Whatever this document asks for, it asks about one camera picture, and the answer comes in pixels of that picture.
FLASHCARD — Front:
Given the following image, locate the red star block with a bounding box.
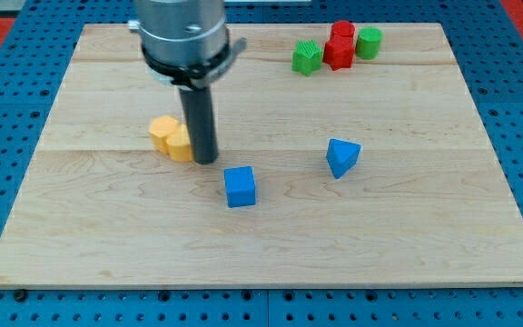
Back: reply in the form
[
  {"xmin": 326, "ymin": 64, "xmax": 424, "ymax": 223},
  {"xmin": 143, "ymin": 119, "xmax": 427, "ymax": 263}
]
[{"xmin": 322, "ymin": 35, "xmax": 355, "ymax": 71}]

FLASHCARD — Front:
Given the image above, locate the yellow hexagon block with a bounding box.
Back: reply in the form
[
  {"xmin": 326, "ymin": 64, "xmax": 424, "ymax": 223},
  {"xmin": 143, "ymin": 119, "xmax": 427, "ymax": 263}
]
[{"xmin": 149, "ymin": 115, "xmax": 180, "ymax": 154}]

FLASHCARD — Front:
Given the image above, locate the yellow heart block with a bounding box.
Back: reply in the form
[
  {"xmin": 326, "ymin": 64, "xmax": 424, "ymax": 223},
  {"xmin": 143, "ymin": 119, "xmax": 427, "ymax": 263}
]
[{"xmin": 165, "ymin": 124, "xmax": 193, "ymax": 163}]

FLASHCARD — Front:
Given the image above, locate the blue triangle block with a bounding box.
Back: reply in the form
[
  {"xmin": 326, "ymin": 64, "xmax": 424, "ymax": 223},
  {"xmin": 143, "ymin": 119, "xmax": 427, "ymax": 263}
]
[{"xmin": 326, "ymin": 138, "xmax": 362, "ymax": 179}]

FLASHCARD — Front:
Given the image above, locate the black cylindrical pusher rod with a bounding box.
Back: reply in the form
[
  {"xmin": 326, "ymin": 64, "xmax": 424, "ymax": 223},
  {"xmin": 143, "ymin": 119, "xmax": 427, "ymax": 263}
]
[{"xmin": 179, "ymin": 87, "xmax": 219, "ymax": 164}]

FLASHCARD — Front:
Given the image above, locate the red cylinder block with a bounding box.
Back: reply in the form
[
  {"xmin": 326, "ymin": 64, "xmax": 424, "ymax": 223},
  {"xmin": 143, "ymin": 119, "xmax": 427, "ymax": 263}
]
[{"xmin": 330, "ymin": 20, "xmax": 356, "ymax": 39}]

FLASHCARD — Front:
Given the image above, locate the green star block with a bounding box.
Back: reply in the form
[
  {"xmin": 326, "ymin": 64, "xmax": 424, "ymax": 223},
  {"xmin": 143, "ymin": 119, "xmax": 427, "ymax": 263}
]
[{"xmin": 291, "ymin": 40, "xmax": 323, "ymax": 76}]

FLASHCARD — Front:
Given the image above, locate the wooden board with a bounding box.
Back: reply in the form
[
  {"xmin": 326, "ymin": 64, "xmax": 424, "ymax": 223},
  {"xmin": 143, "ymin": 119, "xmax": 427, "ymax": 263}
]
[{"xmin": 0, "ymin": 23, "xmax": 523, "ymax": 290}]

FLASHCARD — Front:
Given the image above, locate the blue cube block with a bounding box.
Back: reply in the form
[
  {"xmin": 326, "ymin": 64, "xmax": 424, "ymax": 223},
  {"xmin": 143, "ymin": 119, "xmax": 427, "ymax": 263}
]
[{"xmin": 223, "ymin": 166, "xmax": 257, "ymax": 208}]

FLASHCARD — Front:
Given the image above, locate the green cylinder block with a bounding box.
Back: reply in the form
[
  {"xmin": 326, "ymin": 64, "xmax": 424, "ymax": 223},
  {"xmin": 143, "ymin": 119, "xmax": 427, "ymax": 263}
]
[{"xmin": 355, "ymin": 26, "xmax": 383, "ymax": 60}]

